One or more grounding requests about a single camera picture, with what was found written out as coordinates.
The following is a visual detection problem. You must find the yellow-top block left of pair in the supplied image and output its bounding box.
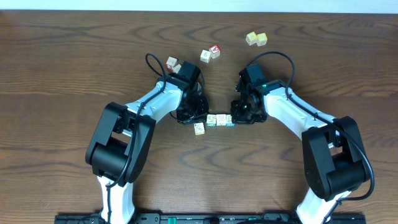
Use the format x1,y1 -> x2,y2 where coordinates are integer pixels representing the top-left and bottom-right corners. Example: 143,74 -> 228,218
246,32 -> 257,45

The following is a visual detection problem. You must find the wooden block blue snail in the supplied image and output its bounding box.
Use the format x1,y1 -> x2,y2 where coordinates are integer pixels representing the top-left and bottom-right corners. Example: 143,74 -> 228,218
226,114 -> 235,127

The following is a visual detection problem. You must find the yellow-top block of pair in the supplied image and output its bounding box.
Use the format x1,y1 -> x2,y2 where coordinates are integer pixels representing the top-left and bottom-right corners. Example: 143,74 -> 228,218
246,32 -> 257,45
256,33 -> 268,47

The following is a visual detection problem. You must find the wooden block yellow side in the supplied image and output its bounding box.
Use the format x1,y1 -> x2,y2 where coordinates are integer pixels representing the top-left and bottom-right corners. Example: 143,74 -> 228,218
200,50 -> 211,63

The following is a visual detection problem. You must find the wooden block letter B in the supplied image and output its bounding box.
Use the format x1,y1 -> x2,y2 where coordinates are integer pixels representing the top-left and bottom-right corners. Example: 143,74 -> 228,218
216,114 -> 226,126

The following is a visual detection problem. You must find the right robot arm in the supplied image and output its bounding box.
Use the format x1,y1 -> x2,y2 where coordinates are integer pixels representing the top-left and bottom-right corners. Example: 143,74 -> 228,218
231,80 -> 374,223

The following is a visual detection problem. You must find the wooden block green side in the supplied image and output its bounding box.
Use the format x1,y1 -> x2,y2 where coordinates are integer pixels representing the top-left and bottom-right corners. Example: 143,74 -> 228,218
206,114 -> 217,126

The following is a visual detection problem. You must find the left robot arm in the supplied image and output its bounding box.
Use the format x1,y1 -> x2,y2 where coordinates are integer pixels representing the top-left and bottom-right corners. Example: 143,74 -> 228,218
85,80 -> 205,223

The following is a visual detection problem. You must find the yellow letter G block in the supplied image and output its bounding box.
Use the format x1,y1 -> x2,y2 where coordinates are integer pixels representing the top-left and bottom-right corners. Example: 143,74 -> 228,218
172,64 -> 182,73

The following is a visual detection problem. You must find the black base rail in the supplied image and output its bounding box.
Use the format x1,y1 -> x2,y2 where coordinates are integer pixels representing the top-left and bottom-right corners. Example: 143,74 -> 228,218
54,212 -> 368,224

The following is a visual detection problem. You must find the wooden block red side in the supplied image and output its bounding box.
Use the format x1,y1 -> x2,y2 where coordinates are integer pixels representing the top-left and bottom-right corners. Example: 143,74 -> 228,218
166,57 -> 178,70

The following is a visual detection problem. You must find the wooden block red cat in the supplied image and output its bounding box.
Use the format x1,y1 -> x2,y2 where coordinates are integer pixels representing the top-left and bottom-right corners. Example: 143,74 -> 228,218
194,123 -> 205,135

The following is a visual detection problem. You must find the red letter A block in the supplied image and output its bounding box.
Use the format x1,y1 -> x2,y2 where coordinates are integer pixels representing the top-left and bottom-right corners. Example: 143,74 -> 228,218
209,45 -> 221,58

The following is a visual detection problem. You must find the yellow-top block right of pair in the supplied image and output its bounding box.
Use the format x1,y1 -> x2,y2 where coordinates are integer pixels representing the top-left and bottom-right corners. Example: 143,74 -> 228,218
256,33 -> 268,47

